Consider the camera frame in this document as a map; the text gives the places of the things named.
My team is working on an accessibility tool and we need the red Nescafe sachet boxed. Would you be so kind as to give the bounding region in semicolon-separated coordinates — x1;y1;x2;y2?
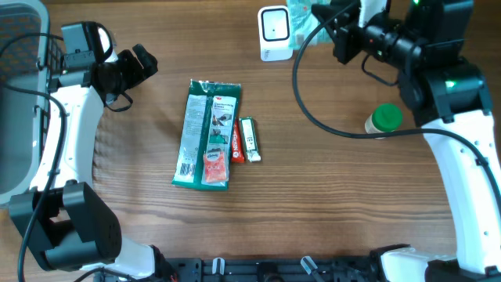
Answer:
231;121;245;163

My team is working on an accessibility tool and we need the mint green wipes pack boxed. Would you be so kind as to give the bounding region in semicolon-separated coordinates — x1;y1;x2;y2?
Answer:
287;0;330;50

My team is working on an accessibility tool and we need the green Axe Brand box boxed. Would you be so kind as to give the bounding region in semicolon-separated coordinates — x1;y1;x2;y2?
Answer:
239;117;261;162

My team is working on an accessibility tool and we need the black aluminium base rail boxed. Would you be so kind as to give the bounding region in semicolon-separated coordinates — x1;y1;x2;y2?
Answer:
92;255;377;282

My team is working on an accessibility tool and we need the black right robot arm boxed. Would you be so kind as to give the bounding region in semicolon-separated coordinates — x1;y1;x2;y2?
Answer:
312;1;500;281

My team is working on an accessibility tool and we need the green lid jar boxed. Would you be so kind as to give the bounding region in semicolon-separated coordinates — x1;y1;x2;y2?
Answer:
364;103;403;134

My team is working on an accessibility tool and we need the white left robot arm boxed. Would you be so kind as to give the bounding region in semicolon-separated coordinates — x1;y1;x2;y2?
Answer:
9;45;178;281

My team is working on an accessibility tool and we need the green 3M gloves pack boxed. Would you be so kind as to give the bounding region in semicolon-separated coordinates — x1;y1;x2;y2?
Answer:
172;80;241;191

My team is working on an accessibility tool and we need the grey plastic mesh basket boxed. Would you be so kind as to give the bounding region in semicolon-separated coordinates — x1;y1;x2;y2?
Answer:
1;0;63;209

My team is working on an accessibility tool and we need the white barcode scanner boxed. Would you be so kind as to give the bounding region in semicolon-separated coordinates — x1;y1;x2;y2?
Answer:
258;5;294;62

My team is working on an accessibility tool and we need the orange Kleenex tissue pack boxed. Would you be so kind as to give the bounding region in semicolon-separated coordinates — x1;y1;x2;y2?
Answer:
204;151;229;183

